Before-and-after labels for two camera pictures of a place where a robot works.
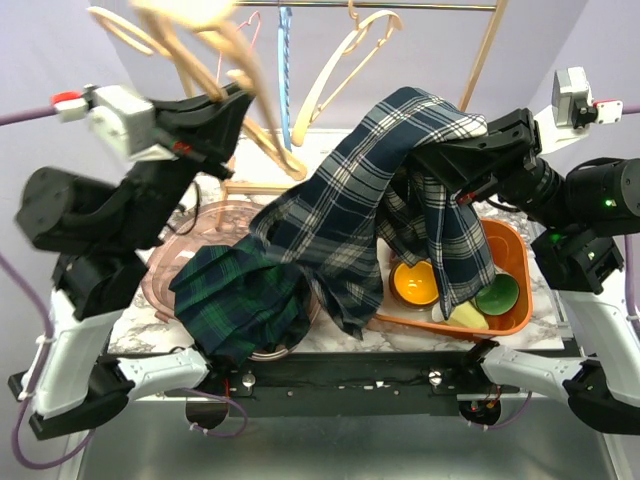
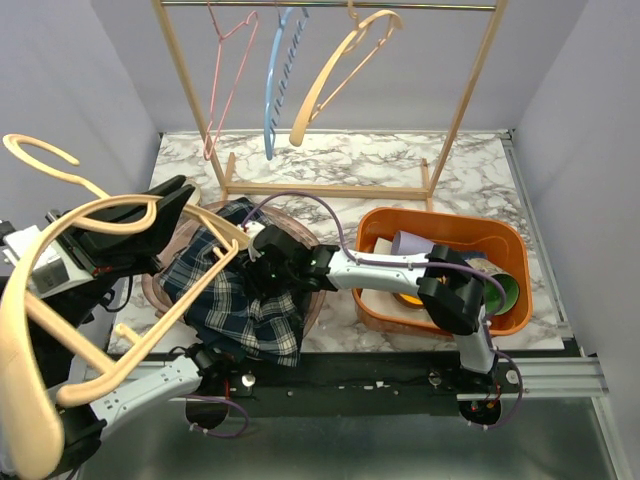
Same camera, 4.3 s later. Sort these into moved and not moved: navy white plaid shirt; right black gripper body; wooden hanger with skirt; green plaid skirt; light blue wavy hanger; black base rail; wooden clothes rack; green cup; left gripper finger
Moved: left gripper finger; light blue wavy hanger; green plaid skirt; right black gripper body; wooden hanger with skirt; navy white plaid shirt
Not moved: black base rail; wooden clothes rack; green cup
